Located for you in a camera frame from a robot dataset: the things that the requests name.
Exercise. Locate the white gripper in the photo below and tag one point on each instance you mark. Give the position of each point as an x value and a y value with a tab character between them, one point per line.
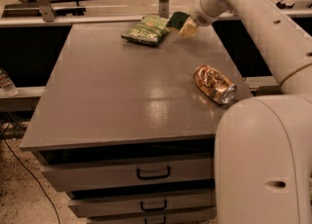
200	18

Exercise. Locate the green and yellow sponge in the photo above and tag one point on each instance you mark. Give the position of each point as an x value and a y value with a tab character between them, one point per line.
177	21

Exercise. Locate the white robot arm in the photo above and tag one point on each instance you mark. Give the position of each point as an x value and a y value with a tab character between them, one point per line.
263	144

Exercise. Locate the green jalapeno chip bag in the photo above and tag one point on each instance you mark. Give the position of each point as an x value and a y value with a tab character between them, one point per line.
149	31

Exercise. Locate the golden soda can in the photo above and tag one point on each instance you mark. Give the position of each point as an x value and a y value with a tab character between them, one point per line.
214	84

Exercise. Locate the grey drawer cabinet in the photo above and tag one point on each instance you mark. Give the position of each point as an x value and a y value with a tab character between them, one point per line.
109	100

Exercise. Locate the clear plastic water bottle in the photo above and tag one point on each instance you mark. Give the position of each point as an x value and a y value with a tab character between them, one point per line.
6	84

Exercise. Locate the top grey drawer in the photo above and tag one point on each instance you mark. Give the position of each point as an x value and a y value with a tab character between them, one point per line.
126	173

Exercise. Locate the grey drawer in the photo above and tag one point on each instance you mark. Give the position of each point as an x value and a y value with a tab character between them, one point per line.
126	173
166	217
143	203

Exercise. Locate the bottom grey drawer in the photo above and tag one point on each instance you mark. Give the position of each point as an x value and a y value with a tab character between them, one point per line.
166	217

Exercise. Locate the middle grey drawer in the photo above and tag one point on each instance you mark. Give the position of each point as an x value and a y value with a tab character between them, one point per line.
143	203

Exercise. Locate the left metal bracket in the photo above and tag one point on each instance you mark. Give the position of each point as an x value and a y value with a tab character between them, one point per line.
46	10

